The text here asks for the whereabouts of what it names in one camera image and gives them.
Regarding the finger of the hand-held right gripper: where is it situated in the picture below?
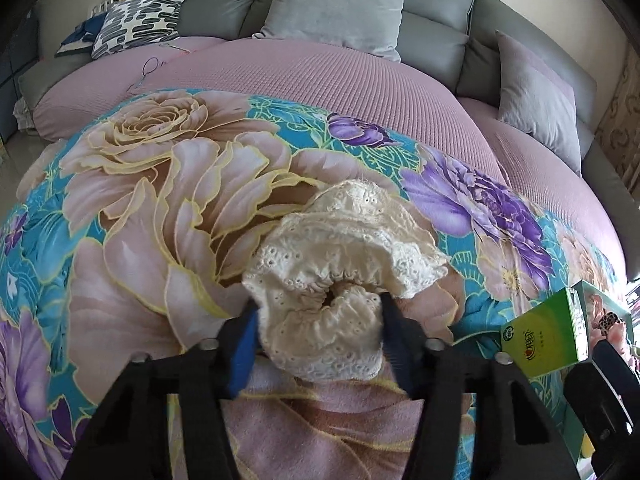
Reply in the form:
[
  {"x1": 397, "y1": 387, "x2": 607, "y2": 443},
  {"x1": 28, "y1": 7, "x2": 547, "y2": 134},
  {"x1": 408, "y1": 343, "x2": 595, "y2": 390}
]
[{"x1": 589, "y1": 342, "x2": 632, "y2": 386}]

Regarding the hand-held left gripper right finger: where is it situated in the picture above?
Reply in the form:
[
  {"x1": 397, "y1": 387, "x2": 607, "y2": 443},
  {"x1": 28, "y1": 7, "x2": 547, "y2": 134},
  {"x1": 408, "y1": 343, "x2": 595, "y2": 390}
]
[{"x1": 380, "y1": 292, "x2": 581, "y2": 480}]

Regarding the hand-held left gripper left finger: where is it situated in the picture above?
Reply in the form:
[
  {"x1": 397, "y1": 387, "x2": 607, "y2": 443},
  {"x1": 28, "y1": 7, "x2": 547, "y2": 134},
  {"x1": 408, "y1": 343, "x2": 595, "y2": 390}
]
[{"x1": 62, "y1": 305, "x2": 261, "y2": 480}]

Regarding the green tissue packet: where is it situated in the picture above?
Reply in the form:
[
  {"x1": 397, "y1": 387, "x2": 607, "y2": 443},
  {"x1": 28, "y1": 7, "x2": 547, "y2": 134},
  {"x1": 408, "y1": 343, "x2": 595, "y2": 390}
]
[{"x1": 501, "y1": 287, "x2": 593, "y2": 380}]

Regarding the teal cardboard tray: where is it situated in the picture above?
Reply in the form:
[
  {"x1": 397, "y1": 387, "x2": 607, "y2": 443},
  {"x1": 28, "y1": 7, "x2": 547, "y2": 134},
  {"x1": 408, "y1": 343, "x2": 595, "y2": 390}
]
[{"x1": 570, "y1": 280, "x2": 635, "y2": 361}]

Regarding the cream lace scrunchie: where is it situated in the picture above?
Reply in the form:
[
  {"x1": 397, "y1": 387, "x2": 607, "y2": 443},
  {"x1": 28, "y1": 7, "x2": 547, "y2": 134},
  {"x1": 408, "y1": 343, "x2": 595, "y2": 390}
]
[{"x1": 241, "y1": 180, "x2": 451, "y2": 383}]

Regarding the floral teal blanket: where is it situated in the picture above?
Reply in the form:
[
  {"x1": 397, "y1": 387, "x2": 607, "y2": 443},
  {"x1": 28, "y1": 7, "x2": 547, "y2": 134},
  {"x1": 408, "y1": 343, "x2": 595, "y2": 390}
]
[{"x1": 0, "y1": 87, "x2": 631, "y2": 480}]

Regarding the beige patterned curtain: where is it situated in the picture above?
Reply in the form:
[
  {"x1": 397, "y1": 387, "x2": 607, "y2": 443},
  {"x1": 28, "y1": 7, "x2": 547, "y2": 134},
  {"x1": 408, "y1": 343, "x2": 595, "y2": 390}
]
[{"x1": 590, "y1": 45, "x2": 640, "y2": 211}]

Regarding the purple sofa cover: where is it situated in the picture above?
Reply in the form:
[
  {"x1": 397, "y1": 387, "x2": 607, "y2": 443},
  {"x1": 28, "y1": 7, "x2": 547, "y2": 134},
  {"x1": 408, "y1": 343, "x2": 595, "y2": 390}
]
[{"x1": 32, "y1": 35, "x2": 608, "y2": 281}]

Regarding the grey and purple cushion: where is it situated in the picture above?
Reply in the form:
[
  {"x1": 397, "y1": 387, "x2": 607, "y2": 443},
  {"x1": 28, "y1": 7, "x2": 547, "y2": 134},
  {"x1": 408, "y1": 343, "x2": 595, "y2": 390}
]
[{"x1": 495, "y1": 30, "x2": 583, "y2": 177}]

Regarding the grey sofa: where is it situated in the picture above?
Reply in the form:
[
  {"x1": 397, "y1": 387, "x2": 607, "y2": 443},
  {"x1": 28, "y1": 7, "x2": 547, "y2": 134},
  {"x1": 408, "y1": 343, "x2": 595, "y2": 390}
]
[{"x1": 17, "y1": 0, "x2": 640, "y2": 241}]

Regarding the black and white patterned cushion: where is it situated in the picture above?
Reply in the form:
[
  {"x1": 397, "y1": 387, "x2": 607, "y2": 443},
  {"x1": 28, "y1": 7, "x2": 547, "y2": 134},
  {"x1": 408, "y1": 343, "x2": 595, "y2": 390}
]
[{"x1": 91, "y1": 0, "x2": 193, "y2": 60}]

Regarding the plain grey cushion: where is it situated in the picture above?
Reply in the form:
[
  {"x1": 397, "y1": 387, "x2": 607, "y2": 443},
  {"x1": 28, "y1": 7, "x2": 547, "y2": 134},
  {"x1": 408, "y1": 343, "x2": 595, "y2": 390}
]
[{"x1": 252, "y1": 0, "x2": 409, "y2": 63}]

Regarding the blue cushion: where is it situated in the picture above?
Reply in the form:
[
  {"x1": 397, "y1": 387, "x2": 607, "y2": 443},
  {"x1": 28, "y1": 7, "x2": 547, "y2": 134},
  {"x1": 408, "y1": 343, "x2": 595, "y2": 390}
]
[{"x1": 54, "y1": 12, "x2": 113, "y2": 58}]

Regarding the dark grey cabinet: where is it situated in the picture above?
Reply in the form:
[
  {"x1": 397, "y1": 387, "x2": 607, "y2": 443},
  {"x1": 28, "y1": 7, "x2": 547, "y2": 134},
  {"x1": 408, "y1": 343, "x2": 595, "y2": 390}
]
[{"x1": 0, "y1": 10, "x2": 41, "y2": 143}]

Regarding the stack of books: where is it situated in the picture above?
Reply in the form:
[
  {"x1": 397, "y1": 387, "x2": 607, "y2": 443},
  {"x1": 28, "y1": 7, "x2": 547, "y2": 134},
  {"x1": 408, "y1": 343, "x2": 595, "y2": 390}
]
[{"x1": 86, "y1": 0, "x2": 143, "y2": 16}]

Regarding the thin dark cord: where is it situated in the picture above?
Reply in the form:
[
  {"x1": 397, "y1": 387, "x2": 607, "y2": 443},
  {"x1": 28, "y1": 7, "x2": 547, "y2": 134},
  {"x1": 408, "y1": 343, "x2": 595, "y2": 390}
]
[{"x1": 127, "y1": 42, "x2": 193, "y2": 93}]

